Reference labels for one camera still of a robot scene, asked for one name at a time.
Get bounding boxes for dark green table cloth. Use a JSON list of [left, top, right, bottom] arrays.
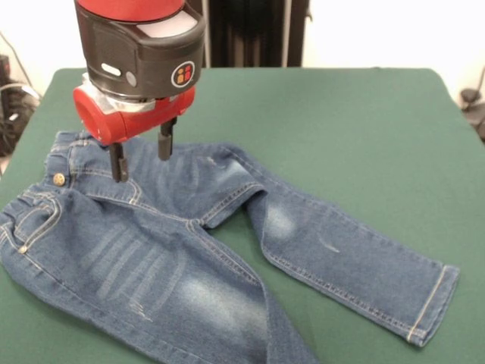
[[0, 67, 485, 364]]

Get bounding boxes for black wheeled chair base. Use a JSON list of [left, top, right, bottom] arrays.
[[0, 55, 42, 157], [459, 87, 485, 143]]

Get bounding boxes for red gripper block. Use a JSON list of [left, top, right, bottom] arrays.
[[72, 85, 197, 184]]

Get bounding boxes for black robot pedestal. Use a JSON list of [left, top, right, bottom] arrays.
[[200, 0, 312, 68]]

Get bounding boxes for blue denim jeans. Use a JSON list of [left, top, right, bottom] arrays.
[[0, 130, 461, 364]]

